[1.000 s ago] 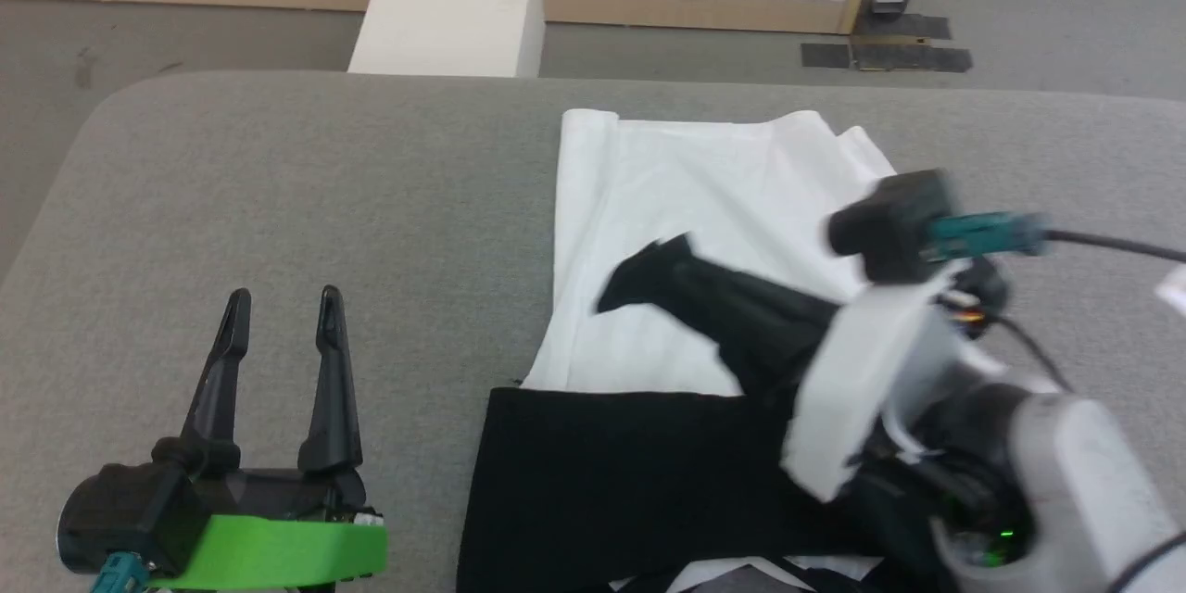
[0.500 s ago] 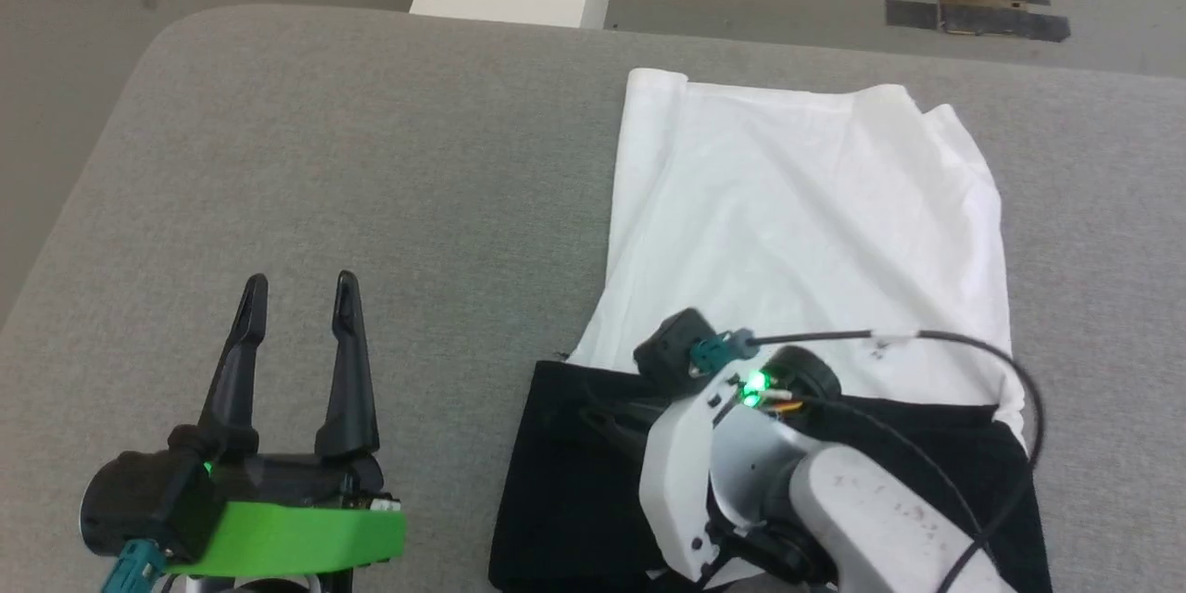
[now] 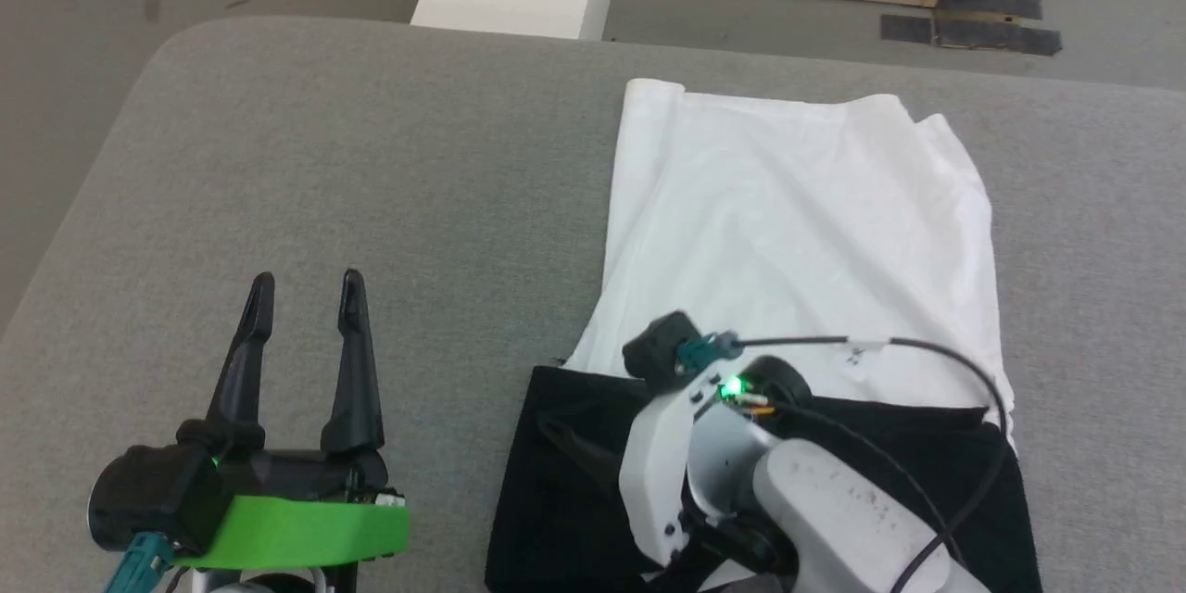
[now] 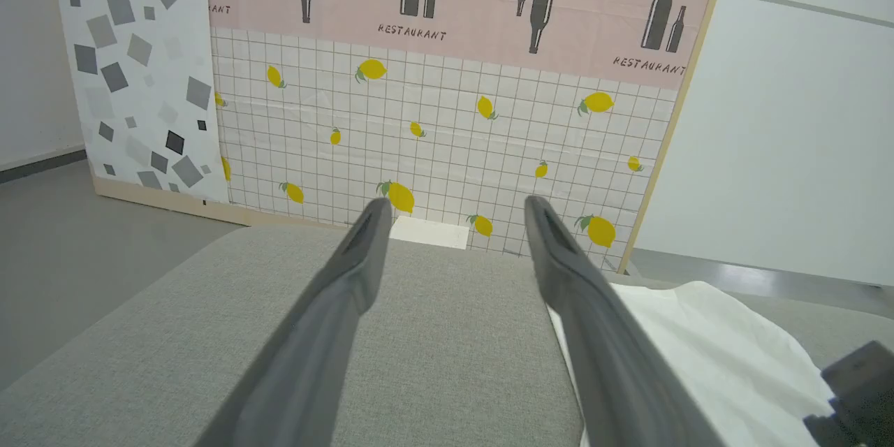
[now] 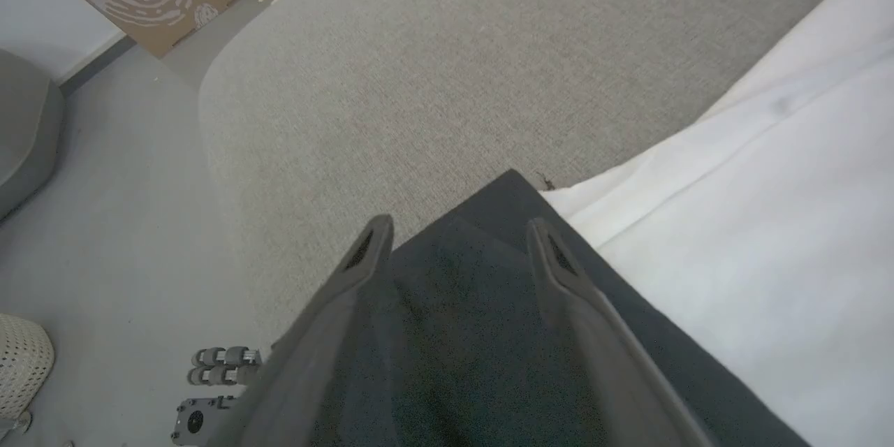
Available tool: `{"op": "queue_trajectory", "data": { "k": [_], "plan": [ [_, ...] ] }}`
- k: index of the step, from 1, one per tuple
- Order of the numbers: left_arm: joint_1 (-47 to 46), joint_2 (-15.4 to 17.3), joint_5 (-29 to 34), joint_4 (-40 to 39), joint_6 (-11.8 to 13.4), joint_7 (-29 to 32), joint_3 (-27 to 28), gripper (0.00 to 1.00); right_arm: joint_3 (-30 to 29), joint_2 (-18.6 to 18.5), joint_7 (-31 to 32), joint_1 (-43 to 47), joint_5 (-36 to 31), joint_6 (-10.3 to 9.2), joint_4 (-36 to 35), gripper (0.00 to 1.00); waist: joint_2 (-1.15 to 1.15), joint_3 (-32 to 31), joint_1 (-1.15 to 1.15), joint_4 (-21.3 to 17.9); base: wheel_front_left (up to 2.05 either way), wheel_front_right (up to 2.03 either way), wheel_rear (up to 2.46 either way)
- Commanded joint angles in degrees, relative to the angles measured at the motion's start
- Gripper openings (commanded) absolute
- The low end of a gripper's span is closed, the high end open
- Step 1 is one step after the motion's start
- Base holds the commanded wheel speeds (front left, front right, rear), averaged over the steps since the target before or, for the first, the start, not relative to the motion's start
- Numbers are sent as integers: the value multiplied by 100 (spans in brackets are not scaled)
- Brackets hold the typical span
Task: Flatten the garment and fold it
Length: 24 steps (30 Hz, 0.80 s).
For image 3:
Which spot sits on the long black floor tape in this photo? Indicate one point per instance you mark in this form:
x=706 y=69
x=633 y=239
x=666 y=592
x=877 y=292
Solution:
x=982 y=35

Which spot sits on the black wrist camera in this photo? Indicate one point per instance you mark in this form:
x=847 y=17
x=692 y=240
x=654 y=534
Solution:
x=660 y=352
x=148 y=491

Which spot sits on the short black floor tape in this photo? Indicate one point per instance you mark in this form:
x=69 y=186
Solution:
x=991 y=5

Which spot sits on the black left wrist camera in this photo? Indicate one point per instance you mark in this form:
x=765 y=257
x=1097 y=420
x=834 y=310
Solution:
x=148 y=491

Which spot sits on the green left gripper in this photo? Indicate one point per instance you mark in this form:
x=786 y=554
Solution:
x=296 y=528

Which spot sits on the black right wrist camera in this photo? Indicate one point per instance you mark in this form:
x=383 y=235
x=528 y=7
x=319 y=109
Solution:
x=660 y=352

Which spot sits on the white and black shirt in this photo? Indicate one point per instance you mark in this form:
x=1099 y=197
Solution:
x=797 y=222

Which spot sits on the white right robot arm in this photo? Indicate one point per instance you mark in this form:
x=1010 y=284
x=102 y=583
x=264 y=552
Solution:
x=834 y=519

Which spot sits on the grey fabric sofa cushion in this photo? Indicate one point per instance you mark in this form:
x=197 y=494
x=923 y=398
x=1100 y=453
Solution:
x=371 y=157

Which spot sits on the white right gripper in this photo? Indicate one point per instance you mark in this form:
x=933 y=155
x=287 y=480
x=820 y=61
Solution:
x=653 y=473

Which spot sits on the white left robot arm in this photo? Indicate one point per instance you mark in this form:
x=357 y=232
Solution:
x=269 y=582

